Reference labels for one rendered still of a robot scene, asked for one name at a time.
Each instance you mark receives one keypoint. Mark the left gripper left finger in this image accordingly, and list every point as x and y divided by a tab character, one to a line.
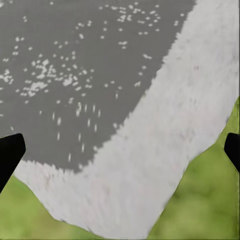
12	149

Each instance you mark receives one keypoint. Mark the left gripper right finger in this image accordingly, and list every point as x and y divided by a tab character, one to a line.
232	148

